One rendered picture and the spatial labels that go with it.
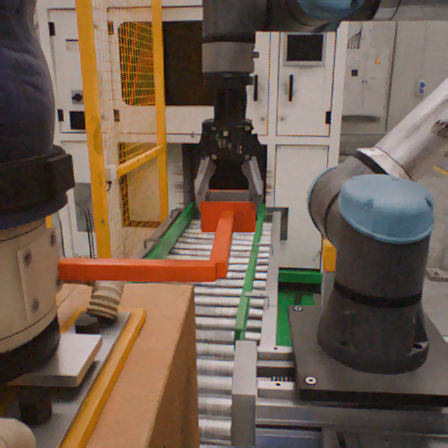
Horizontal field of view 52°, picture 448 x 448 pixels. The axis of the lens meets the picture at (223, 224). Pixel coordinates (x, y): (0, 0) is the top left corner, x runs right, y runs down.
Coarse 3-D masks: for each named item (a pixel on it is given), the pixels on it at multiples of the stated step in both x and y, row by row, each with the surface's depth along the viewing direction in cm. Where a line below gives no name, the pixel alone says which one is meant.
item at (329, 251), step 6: (324, 240) 120; (324, 246) 119; (330, 246) 116; (324, 252) 118; (330, 252) 116; (324, 258) 118; (330, 258) 117; (324, 264) 118; (330, 264) 117; (324, 270) 118; (330, 270) 118; (324, 276) 120; (330, 276) 118; (324, 282) 120; (330, 282) 119; (324, 288) 120; (330, 288) 119; (324, 294) 120; (330, 294) 120; (324, 300) 121
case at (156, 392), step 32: (64, 288) 77; (128, 288) 77; (160, 288) 77; (192, 288) 77; (64, 320) 67; (160, 320) 66; (192, 320) 76; (160, 352) 58; (192, 352) 76; (128, 384) 52; (160, 384) 52; (192, 384) 77; (128, 416) 47; (160, 416) 49; (192, 416) 77
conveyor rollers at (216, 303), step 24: (192, 240) 259; (240, 240) 256; (264, 240) 262; (240, 264) 222; (264, 264) 228; (216, 288) 197; (240, 288) 196; (264, 288) 202; (216, 312) 179; (216, 336) 161; (216, 360) 146; (216, 384) 135; (216, 408) 126; (216, 432) 118
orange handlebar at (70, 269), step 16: (224, 224) 64; (224, 240) 57; (224, 256) 52; (64, 272) 50; (80, 272) 50; (96, 272) 50; (112, 272) 50; (128, 272) 50; (144, 272) 50; (160, 272) 50; (176, 272) 50; (192, 272) 49; (208, 272) 49; (224, 272) 51
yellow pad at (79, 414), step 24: (120, 312) 64; (144, 312) 66; (120, 336) 59; (96, 360) 53; (120, 360) 54; (96, 384) 49; (0, 408) 46; (24, 408) 42; (48, 408) 43; (72, 408) 45; (96, 408) 46; (48, 432) 42; (72, 432) 42
